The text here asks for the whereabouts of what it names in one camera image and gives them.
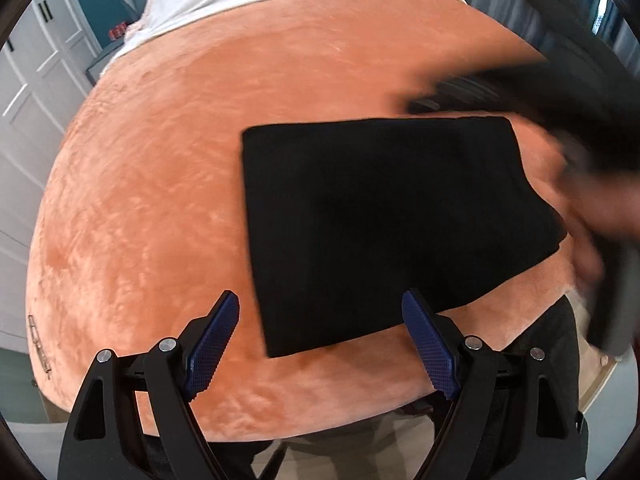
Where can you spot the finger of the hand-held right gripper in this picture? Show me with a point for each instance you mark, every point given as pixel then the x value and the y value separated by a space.
pixel 475 92

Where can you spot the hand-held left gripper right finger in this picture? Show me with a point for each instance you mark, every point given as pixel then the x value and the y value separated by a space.
pixel 430 350

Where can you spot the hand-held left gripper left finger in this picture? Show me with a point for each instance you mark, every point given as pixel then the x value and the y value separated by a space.
pixel 210 350

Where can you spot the black pants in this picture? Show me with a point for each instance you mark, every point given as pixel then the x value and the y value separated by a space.
pixel 390 220

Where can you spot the person's right hand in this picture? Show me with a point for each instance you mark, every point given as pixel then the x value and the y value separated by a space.
pixel 590 230

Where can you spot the grey blue curtain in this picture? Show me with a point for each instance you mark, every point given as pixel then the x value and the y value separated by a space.
pixel 525 10

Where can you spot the orange plush blanket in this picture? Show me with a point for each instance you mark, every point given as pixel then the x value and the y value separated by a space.
pixel 150 210

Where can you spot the blue grey nightstand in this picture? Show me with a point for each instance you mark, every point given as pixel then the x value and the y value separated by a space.
pixel 100 67

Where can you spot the white wardrobe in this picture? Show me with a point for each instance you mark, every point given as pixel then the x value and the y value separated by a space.
pixel 30 85

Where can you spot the red boxes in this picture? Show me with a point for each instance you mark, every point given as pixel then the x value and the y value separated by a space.
pixel 116 32

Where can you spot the pink lace cloth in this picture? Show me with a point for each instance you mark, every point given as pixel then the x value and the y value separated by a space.
pixel 142 22

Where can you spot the thin frame eyeglasses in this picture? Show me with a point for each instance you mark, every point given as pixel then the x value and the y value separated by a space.
pixel 40 345

